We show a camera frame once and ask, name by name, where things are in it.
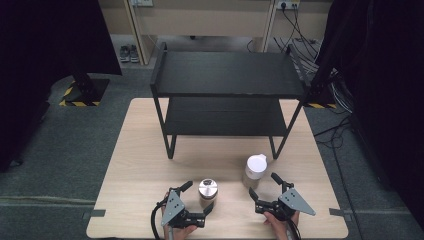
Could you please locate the white wall outlet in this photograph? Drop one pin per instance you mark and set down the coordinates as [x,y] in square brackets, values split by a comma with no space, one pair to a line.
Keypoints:
[142,2]

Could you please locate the black curtain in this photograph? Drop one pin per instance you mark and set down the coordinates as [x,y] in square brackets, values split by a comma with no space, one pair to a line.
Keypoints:
[386,83]
[40,66]

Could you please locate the stand base with hazard tape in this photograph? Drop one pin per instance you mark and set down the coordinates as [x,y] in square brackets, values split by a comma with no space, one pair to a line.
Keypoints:
[85,93]

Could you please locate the yellow black hazard tape strip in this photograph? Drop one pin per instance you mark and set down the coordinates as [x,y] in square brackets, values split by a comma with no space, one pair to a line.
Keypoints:
[321,105]

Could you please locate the grey tape strip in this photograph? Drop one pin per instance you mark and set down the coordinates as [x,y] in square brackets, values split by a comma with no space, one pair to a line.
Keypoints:
[95,213]
[340,213]

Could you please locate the person's right hand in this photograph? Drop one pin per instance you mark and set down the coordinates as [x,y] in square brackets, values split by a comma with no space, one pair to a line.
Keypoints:
[277,228]

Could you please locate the white outlet with black plug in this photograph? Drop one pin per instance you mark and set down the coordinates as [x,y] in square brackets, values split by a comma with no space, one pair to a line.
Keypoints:
[288,4]

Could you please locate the black two-tier metal rack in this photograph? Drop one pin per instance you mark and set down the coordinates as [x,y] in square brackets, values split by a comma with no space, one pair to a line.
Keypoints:
[226,73]

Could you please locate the white lidded cup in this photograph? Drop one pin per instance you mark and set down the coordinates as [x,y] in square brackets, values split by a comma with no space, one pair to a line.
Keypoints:
[256,165]

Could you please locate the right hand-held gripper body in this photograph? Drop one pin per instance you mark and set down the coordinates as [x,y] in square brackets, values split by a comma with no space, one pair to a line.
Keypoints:
[293,201]

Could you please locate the person's left hand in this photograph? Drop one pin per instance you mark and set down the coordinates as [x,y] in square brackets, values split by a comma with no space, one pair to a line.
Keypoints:
[181,234]

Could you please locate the grey shoe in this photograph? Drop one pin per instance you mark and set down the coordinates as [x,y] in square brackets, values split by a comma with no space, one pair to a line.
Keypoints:
[124,53]
[134,53]

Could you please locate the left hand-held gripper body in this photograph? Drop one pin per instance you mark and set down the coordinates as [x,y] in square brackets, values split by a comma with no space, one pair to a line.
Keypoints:
[173,208]

